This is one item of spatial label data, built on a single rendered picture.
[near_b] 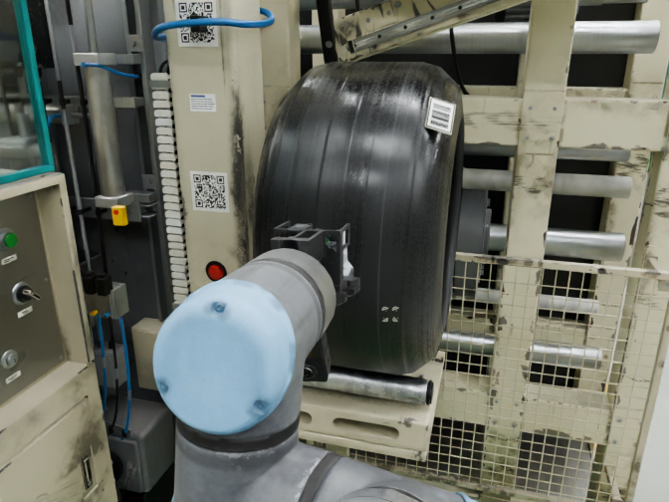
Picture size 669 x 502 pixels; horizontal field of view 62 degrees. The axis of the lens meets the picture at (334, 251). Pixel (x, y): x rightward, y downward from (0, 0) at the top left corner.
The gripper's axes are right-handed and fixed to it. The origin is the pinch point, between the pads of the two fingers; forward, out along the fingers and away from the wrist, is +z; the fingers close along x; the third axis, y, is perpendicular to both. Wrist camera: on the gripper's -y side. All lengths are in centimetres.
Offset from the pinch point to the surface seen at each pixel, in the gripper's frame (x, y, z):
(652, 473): -91, -105, 138
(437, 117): -11.5, 19.2, 15.9
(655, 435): -99, -102, 162
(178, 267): 39, -9, 33
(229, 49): 23.6, 30.7, 25.1
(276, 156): 11.4, 13.4, 12.1
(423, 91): -9.2, 23.0, 19.2
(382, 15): 3, 43, 62
